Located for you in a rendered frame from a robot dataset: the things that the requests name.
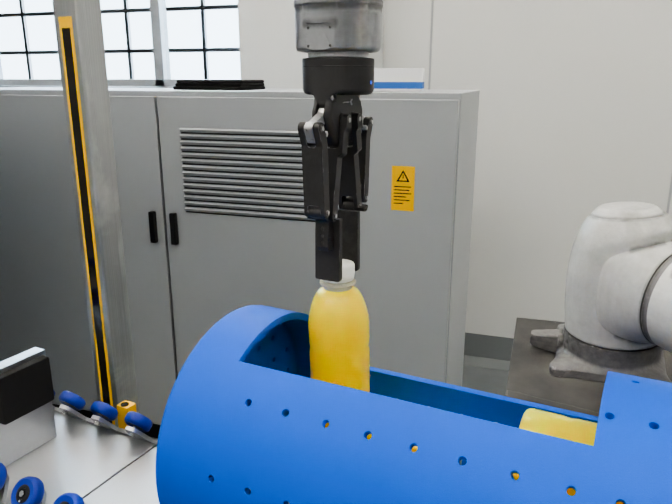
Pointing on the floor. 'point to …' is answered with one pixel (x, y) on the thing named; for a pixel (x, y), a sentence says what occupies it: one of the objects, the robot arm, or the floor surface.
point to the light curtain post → (96, 196)
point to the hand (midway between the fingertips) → (338, 245)
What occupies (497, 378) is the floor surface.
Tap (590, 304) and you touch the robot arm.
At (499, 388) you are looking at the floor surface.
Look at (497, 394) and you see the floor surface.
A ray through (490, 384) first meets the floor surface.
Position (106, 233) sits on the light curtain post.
